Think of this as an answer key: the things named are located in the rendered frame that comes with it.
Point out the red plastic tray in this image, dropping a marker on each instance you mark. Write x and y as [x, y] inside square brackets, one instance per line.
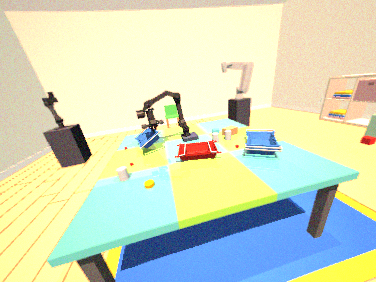
[200, 147]

